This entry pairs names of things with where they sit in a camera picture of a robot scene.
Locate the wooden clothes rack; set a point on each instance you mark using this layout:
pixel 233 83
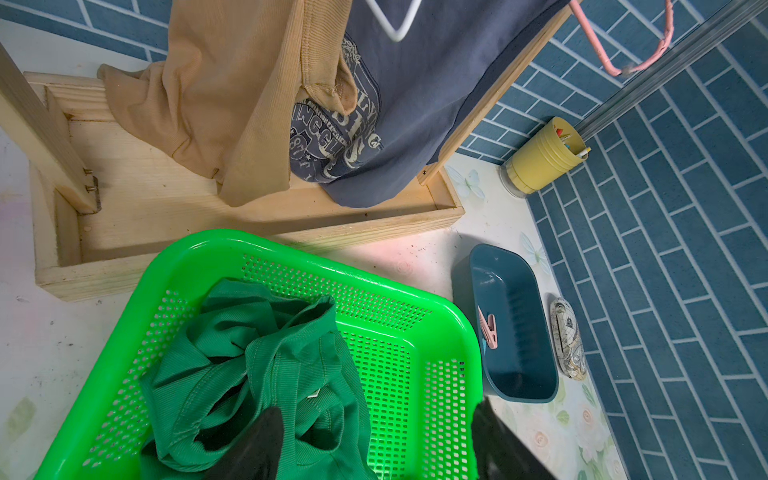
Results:
pixel 104 203

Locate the pink clothespin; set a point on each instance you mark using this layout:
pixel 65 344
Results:
pixel 488 328

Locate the yellow pen cup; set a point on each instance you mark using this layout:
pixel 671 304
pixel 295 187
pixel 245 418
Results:
pixel 554 150

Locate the green plastic basket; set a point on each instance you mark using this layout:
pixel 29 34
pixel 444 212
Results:
pixel 415 352

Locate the green tank top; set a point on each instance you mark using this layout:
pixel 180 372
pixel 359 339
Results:
pixel 255 363

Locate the dark grey tank top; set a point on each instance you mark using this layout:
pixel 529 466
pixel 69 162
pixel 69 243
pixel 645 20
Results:
pixel 412 94

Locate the pink wire hanger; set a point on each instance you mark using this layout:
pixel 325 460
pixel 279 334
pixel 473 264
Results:
pixel 626 33

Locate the dark teal plastic tray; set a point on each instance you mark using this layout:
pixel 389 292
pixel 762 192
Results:
pixel 522 368

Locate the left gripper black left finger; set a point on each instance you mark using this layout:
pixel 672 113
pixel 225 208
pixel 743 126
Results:
pixel 252 447

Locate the tan tank top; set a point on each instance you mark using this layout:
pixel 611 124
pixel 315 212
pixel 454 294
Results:
pixel 221 102

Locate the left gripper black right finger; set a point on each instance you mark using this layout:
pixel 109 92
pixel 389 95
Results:
pixel 498 451

